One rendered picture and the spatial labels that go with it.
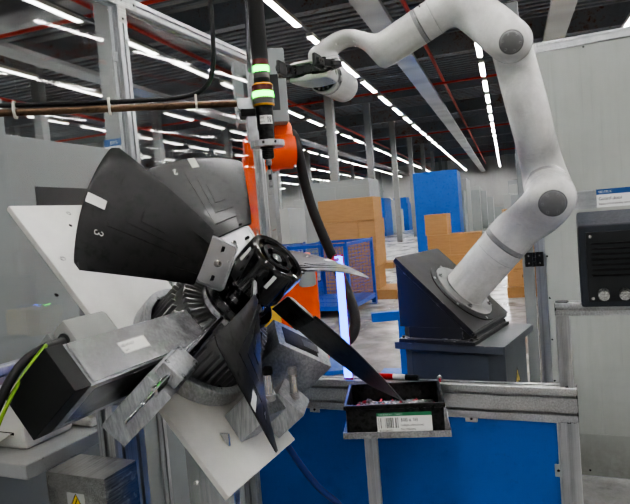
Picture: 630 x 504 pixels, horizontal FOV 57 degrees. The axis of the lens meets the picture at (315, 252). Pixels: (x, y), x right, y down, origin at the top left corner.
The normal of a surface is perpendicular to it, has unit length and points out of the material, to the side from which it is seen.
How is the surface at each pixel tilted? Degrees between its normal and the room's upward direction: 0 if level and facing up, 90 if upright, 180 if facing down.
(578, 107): 90
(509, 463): 90
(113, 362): 50
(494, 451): 90
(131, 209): 80
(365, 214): 90
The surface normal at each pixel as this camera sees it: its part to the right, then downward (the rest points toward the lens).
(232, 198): 0.12, -0.66
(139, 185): 0.64, -0.29
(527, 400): -0.40, 0.08
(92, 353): 0.65, -0.68
